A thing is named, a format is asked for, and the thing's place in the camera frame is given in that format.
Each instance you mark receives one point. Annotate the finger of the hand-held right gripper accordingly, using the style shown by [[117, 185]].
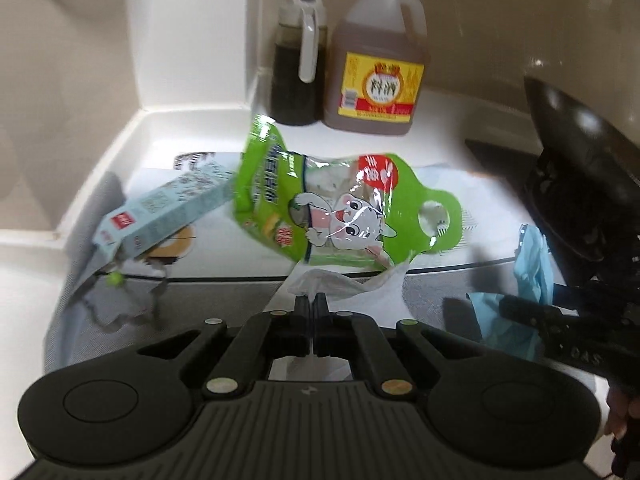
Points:
[[610, 300], [565, 340]]

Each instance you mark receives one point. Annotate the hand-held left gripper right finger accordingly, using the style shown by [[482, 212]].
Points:
[[322, 320]]

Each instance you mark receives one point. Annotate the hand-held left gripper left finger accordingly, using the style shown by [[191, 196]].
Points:
[[300, 320]]

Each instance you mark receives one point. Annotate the white plastic wrapper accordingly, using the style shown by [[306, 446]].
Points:
[[350, 285]]

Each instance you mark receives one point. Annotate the blue wrapper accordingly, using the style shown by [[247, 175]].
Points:
[[535, 260]]

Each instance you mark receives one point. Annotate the green rabbit print packet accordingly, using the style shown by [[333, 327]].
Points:
[[320, 195]]

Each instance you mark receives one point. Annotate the light blue small box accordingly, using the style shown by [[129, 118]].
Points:
[[165, 205]]

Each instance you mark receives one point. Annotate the flower-shaped metal egg mould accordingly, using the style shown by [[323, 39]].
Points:
[[116, 278]]

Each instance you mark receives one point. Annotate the person's right hand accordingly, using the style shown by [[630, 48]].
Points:
[[619, 412]]

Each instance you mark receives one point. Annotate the grey counter mat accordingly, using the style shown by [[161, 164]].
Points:
[[435, 305]]

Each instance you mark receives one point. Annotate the black wok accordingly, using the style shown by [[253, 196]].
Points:
[[585, 160]]

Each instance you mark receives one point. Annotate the dark sauce dispenser bottle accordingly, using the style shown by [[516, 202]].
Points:
[[292, 80]]

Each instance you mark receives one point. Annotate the brown cooking wine jug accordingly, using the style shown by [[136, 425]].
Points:
[[377, 70]]

